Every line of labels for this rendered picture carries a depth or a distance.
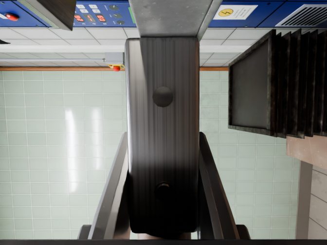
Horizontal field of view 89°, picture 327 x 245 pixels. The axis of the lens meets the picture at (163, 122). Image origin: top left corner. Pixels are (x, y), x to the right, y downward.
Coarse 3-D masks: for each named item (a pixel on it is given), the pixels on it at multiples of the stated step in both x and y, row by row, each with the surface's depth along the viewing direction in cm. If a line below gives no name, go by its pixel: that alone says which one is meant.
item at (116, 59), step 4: (108, 52) 92; (112, 52) 92; (116, 52) 92; (120, 52) 92; (108, 56) 92; (112, 56) 92; (116, 56) 92; (120, 56) 92; (124, 56) 95; (108, 60) 92; (112, 60) 92; (116, 60) 92; (120, 60) 92; (124, 60) 95; (108, 64) 93; (112, 64) 93; (116, 64) 93; (120, 64) 93; (124, 64) 95; (112, 68) 101; (120, 68) 101; (124, 68) 101
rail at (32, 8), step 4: (20, 0) 28; (24, 0) 27; (24, 4) 29; (28, 4) 28; (28, 8) 30; (32, 8) 30; (36, 12) 31; (40, 12) 31; (40, 16) 32; (44, 16) 32; (44, 20) 34; (48, 20) 34; (52, 24) 35; (60, 28) 37
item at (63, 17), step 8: (32, 0) 27; (40, 0) 27; (48, 0) 29; (56, 0) 31; (64, 0) 33; (72, 0) 35; (40, 8) 29; (48, 8) 29; (56, 8) 31; (64, 8) 33; (72, 8) 36; (48, 16) 32; (56, 16) 32; (64, 16) 34; (72, 16) 36; (56, 24) 35; (64, 24) 34; (72, 24) 37
